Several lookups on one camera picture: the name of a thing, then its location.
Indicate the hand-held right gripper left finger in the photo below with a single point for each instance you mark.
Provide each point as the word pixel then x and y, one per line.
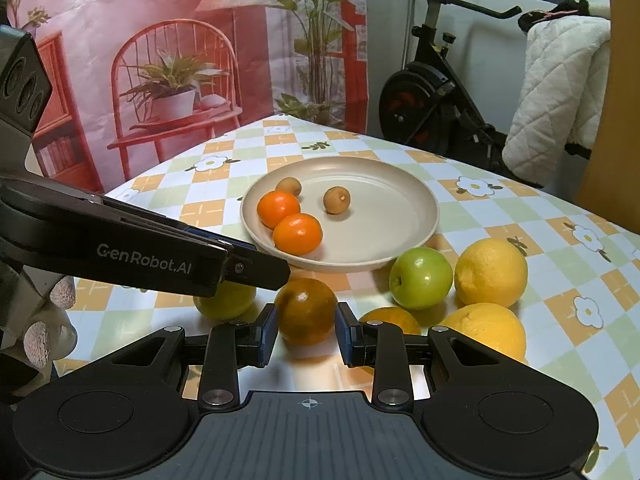
pixel 269 332

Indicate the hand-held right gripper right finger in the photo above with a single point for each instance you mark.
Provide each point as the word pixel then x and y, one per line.
pixel 343 332

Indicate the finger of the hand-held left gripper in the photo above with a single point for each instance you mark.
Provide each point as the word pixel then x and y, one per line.
pixel 200 236
pixel 260 270

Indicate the dark green-orange tangerine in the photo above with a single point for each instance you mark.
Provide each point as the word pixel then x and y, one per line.
pixel 390 319
pixel 306 312

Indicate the yellow-green round fruit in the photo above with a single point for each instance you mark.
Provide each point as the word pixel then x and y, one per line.
pixel 225 304

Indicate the small bright orange mandarin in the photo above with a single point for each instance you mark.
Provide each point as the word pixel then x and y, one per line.
pixel 298 233
pixel 277 208

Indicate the small brown longan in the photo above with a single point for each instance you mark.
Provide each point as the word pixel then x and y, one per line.
pixel 336 200
pixel 288 186

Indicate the green apple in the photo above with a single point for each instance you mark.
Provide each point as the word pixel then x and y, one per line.
pixel 420 277

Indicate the beige round plate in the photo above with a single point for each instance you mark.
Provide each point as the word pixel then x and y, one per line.
pixel 380 210

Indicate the yellow lemon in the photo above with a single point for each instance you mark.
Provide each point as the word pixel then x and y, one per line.
pixel 492 272
pixel 490 332

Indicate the person's left hand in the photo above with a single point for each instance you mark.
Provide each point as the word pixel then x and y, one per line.
pixel 50 322

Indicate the red printed backdrop cloth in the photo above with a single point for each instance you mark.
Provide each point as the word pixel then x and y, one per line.
pixel 150 10

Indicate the black exercise bike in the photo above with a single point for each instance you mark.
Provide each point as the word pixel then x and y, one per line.
pixel 425 105

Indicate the white quilted coat black trim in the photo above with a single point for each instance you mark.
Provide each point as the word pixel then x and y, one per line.
pixel 555 100

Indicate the pink clothes hanger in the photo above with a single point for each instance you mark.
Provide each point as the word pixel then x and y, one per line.
pixel 552 12

